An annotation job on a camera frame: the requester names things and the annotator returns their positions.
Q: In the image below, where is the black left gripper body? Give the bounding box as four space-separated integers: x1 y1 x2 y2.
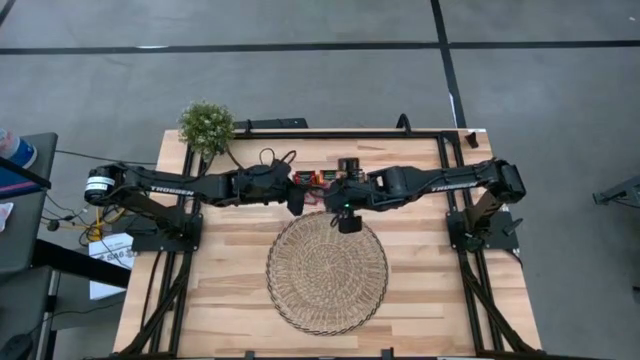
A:
259 162 307 217

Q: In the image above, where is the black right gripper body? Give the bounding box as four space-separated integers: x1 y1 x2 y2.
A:
338 158 377 234

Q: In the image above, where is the brown wooden compartment box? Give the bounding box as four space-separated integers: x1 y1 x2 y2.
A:
293 169 372 201

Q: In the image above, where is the round woven straw placemat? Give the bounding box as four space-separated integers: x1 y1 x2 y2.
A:
265 210 390 336

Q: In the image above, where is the small potted green plant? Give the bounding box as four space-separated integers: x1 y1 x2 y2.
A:
177 99 237 159

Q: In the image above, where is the white printed paper sheet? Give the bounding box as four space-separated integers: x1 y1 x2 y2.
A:
88 232 137 271

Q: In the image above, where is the black beam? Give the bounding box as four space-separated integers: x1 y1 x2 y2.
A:
32 238 132 290

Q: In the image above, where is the black rod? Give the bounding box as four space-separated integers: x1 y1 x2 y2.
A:
0 156 53 191

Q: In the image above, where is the grey side table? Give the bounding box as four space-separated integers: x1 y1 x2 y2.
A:
0 132 59 281

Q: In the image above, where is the blue and white bottle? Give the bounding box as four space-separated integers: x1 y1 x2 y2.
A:
0 128 39 170

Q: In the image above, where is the blue flat box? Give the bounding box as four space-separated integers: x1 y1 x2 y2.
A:
0 164 44 200

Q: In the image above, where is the grey metal stand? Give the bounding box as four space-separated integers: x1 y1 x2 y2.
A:
592 174 640 209

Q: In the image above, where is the small white paper scrap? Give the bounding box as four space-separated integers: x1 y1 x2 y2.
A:
0 202 15 234

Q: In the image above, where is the grey cabinet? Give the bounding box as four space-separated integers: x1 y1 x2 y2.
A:
0 264 56 360

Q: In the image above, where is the black rounded object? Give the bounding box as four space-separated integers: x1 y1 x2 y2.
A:
0 332 34 360

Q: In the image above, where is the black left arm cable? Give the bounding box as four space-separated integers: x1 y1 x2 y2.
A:
224 147 299 174

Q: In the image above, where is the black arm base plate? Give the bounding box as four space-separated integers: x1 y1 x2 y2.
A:
112 214 204 253
446 209 520 253

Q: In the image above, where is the black cable bundle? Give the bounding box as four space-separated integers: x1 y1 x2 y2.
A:
42 192 132 247

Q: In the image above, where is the thin black cable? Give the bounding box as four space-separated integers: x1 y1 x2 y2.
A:
54 148 159 166

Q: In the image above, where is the yellow cable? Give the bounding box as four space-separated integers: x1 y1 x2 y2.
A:
92 204 126 242

